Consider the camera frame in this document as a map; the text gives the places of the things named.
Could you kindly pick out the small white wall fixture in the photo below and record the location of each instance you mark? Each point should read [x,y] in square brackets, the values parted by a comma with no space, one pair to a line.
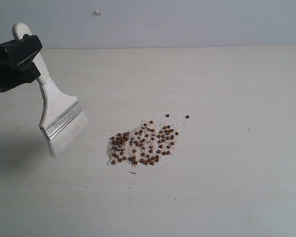
[97,12]

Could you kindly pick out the pile of brown pellets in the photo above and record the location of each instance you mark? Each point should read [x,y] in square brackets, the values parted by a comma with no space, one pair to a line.
[145,144]

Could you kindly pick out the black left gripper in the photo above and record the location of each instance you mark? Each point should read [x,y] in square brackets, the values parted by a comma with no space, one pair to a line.
[17,62]

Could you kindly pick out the white wooden paint brush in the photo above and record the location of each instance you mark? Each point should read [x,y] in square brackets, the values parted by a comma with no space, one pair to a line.
[62,116]

